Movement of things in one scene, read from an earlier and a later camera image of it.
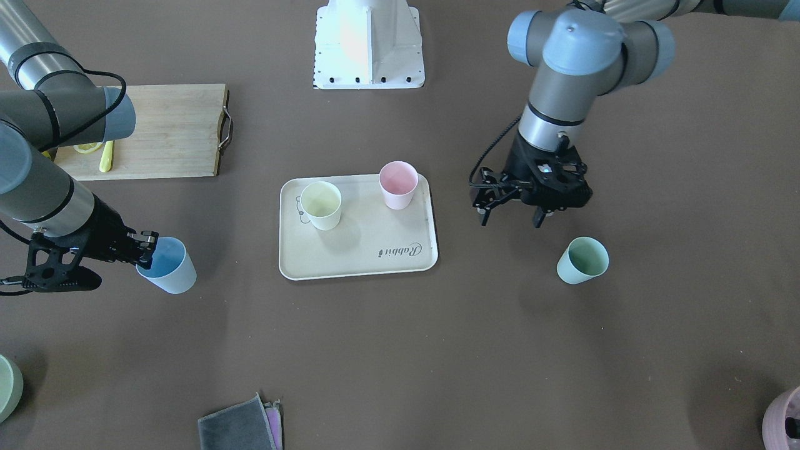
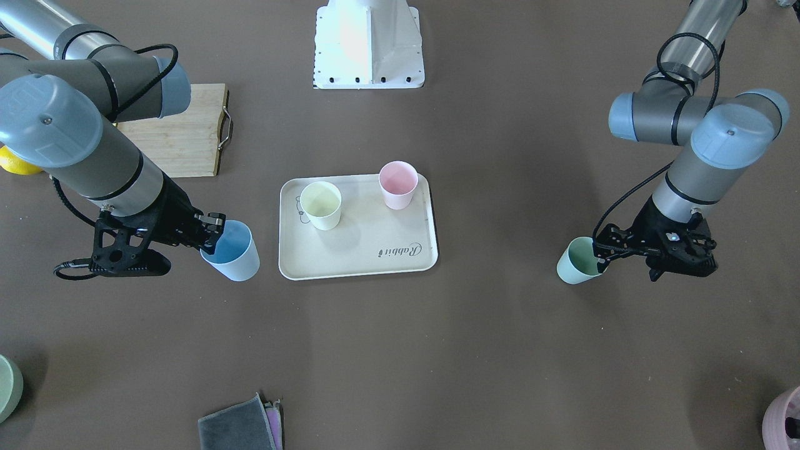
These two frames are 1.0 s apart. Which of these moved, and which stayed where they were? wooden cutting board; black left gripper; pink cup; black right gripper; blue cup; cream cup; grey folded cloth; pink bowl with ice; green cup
Moved: black right gripper; blue cup; black left gripper
Stayed: pink bowl with ice; pink cup; wooden cutting board; grey folded cloth; green cup; cream cup
